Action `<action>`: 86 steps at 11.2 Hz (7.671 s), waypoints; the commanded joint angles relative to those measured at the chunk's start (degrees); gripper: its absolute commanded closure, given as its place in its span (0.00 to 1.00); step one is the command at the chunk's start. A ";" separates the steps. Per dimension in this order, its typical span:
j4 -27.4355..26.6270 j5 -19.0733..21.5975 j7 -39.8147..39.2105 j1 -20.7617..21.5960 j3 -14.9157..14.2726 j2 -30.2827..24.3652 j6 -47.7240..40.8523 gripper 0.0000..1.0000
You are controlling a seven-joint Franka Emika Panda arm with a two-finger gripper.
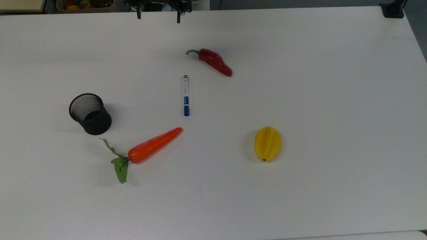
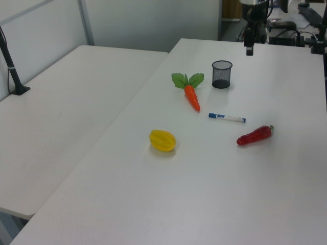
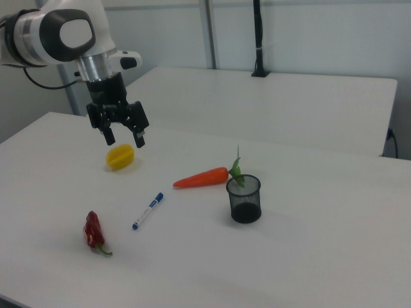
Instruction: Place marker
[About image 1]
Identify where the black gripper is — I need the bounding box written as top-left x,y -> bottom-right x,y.
124,0 -> 193,24

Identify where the blue and white marker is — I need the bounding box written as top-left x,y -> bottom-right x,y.
182,75 -> 190,117

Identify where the red chili pepper toy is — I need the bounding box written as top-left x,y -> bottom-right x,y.
186,48 -> 233,77

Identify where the box of toy fruits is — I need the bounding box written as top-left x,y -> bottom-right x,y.
56,0 -> 116,14

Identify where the black mesh pen cup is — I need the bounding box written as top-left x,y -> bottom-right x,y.
69,93 -> 112,136

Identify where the orange carrot toy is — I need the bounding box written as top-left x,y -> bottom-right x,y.
100,127 -> 183,184

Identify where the light wooden board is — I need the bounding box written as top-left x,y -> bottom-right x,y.
0,0 -> 46,13

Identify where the yellow starfruit toy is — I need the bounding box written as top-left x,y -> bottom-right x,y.
254,126 -> 282,162

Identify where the black camera stand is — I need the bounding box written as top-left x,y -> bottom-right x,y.
380,0 -> 405,19

